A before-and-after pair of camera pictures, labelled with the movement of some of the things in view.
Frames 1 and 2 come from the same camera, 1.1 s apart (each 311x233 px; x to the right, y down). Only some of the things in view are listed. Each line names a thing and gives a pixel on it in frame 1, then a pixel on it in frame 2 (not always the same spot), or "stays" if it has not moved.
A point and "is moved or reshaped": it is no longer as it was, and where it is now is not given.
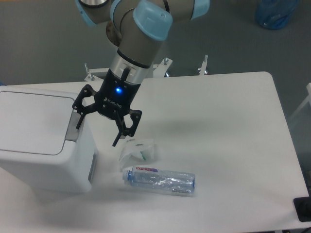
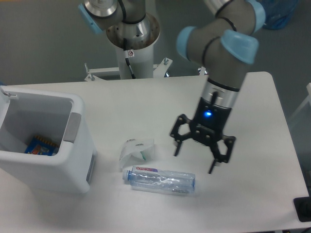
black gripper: x=112 y=99 to x=210 y=122
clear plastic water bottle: x=179 y=182 stays
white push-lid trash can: x=41 y=150 is moved or reshaped
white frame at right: x=308 y=87 stays
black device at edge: x=302 y=207 stays
